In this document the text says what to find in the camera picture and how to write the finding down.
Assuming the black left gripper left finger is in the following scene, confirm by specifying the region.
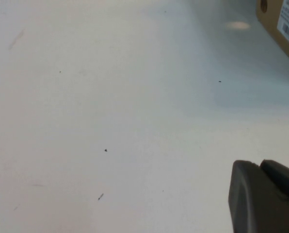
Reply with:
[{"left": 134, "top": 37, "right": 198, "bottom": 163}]
[{"left": 227, "top": 159, "right": 289, "bottom": 233}]

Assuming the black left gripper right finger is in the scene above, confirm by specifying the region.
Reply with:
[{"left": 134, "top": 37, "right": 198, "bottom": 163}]
[{"left": 259, "top": 159, "right": 289, "bottom": 210}]

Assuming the brown cardboard shoe box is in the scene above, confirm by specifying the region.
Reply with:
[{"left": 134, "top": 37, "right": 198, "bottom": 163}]
[{"left": 255, "top": 0, "right": 289, "bottom": 68}]

